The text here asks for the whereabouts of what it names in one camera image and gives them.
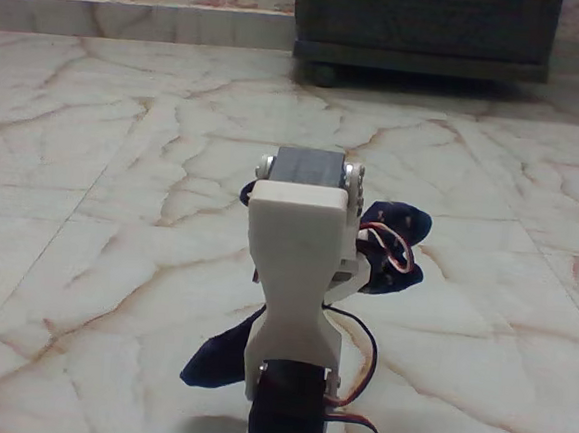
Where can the dark blue cloth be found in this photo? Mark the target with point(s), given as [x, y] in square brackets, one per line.
[399, 220]

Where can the dark wooden cabinet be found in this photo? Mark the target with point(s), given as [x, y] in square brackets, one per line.
[425, 21]

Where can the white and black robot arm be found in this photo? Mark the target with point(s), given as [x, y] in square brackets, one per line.
[294, 257]

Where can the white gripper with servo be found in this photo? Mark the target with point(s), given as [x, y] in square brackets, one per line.
[299, 218]

